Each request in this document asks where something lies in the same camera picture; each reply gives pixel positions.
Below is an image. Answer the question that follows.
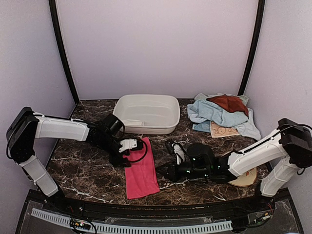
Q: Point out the left camera black cable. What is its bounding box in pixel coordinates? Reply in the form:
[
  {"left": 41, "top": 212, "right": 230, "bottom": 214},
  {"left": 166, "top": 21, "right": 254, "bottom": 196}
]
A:
[{"left": 117, "top": 121, "right": 148, "bottom": 163}]

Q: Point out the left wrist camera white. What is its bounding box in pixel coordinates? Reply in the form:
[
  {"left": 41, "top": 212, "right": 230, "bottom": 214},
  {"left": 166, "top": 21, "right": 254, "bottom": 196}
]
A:
[{"left": 119, "top": 139, "right": 137, "bottom": 153}]

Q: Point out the pink towel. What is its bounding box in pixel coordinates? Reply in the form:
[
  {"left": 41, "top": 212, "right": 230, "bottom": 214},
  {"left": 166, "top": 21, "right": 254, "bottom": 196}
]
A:
[{"left": 125, "top": 137, "right": 160, "bottom": 199}]

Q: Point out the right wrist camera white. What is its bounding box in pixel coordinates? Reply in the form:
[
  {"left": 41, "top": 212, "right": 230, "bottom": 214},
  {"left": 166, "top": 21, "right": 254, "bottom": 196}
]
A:
[{"left": 165, "top": 139, "right": 185, "bottom": 165}]

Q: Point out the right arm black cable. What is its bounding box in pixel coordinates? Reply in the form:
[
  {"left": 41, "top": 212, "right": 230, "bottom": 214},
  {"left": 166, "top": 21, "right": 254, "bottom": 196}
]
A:
[{"left": 234, "top": 124, "right": 312, "bottom": 175}]

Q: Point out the white slotted cable duct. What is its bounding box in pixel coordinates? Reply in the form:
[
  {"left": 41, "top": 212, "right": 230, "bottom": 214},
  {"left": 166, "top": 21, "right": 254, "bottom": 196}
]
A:
[{"left": 31, "top": 208, "right": 233, "bottom": 234}]

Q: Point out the beige bunny print towel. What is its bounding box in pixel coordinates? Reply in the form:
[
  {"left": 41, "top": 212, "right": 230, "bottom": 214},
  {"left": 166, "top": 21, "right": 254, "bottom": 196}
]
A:
[{"left": 210, "top": 121, "right": 240, "bottom": 138}]

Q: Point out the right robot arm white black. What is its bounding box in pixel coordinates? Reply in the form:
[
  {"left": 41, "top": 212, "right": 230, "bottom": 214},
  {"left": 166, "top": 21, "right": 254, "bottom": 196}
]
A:
[{"left": 156, "top": 118, "right": 312, "bottom": 212}]

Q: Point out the round floral wooden plate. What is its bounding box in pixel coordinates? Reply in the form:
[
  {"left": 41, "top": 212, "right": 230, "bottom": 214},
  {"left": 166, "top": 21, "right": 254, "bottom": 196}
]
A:
[{"left": 228, "top": 168, "right": 257, "bottom": 187}]

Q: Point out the light blue towel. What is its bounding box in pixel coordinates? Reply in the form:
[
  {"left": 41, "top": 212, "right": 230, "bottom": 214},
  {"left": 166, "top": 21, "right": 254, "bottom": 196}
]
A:
[{"left": 187, "top": 99, "right": 261, "bottom": 140}]

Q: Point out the dark red towel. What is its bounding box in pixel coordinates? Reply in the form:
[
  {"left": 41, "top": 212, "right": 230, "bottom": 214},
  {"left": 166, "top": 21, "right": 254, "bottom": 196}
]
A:
[{"left": 206, "top": 95, "right": 249, "bottom": 117}]

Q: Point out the white embroidered towel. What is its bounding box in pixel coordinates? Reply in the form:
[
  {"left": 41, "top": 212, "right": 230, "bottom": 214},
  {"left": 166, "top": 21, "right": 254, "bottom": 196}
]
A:
[{"left": 122, "top": 119, "right": 144, "bottom": 127}]

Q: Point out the black front rail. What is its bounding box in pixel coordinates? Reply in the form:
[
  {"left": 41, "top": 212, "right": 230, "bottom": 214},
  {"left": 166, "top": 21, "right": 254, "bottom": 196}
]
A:
[{"left": 66, "top": 196, "right": 269, "bottom": 219}]

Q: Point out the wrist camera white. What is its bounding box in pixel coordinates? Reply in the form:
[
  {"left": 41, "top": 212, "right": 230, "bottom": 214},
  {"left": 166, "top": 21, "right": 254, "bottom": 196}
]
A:
[
  {"left": 119, "top": 139, "right": 137, "bottom": 153},
  {"left": 165, "top": 139, "right": 185, "bottom": 165}
]

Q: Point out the black frame post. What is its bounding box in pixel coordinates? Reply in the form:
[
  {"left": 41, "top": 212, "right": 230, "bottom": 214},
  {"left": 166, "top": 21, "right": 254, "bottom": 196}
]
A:
[
  {"left": 48, "top": 0, "right": 80, "bottom": 105},
  {"left": 238, "top": 0, "right": 266, "bottom": 95}
]

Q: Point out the left black frame post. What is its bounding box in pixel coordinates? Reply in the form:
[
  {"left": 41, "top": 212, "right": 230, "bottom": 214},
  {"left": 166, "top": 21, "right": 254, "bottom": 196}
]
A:
[{"left": 48, "top": 0, "right": 80, "bottom": 105}]

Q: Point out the right black frame post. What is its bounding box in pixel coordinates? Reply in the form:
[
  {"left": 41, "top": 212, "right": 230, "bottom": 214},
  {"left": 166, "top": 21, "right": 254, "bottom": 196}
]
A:
[{"left": 238, "top": 0, "right": 266, "bottom": 95}]

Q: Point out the white plastic basin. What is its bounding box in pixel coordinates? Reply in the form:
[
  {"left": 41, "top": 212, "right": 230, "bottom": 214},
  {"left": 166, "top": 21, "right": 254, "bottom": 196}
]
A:
[{"left": 113, "top": 94, "right": 180, "bottom": 135}]

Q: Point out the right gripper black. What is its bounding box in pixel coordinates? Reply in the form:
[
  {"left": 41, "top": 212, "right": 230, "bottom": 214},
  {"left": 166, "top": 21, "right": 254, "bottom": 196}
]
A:
[{"left": 155, "top": 159, "right": 210, "bottom": 183}]

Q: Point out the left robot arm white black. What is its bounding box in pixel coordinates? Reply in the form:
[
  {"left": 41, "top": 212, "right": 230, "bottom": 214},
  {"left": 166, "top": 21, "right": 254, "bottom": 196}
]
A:
[{"left": 6, "top": 107, "right": 137, "bottom": 213}]

